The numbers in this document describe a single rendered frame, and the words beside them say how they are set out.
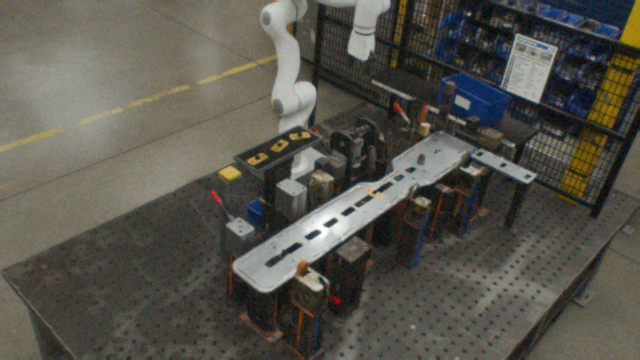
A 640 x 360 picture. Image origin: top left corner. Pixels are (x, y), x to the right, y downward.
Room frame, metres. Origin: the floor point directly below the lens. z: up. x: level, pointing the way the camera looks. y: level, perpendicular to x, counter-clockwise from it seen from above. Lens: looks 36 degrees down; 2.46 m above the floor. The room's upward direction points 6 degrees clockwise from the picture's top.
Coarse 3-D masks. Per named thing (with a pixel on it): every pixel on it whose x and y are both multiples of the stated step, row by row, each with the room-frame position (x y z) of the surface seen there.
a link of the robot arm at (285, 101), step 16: (288, 0) 2.47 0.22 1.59; (272, 16) 2.36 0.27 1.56; (288, 16) 2.41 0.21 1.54; (272, 32) 2.37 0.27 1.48; (288, 48) 2.39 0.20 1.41; (288, 64) 2.38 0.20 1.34; (288, 80) 2.36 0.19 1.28; (272, 96) 2.36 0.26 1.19; (288, 96) 2.32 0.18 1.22; (288, 112) 2.31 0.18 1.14
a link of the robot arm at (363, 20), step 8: (360, 0) 2.17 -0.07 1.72; (368, 0) 2.16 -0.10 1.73; (376, 0) 2.17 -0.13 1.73; (360, 8) 2.17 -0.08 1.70; (368, 8) 2.16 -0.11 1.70; (376, 8) 2.17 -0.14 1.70; (360, 16) 2.16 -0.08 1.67; (368, 16) 2.16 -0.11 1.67; (376, 16) 2.18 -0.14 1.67; (360, 24) 2.16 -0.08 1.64; (368, 24) 2.16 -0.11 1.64
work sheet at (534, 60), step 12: (516, 36) 2.76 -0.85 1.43; (528, 36) 2.73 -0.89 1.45; (516, 48) 2.75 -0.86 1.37; (528, 48) 2.71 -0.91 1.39; (540, 48) 2.68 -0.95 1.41; (552, 48) 2.65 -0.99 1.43; (516, 60) 2.74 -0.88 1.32; (528, 60) 2.70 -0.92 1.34; (540, 60) 2.67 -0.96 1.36; (552, 60) 2.64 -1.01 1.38; (504, 72) 2.76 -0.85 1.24; (516, 72) 2.73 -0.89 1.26; (528, 72) 2.69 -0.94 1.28; (540, 72) 2.66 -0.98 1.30; (516, 84) 2.72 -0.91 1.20; (528, 84) 2.68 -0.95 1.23; (540, 84) 2.65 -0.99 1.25; (516, 96) 2.70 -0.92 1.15; (528, 96) 2.67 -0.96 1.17; (540, 96) 2.64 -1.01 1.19
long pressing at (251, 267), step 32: (416, 160) 2.25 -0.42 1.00; (448, 160) 2.28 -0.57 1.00; (352, 192) 1.96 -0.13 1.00; (384, 192) 1.98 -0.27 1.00; (320, 224) 1.74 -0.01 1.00; (352, 224) 1.76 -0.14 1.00; (256, 256) 1.53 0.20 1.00; (288, 256) 1.54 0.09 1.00; (320, 256) 1.57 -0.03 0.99; (256, 288) 1.38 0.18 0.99
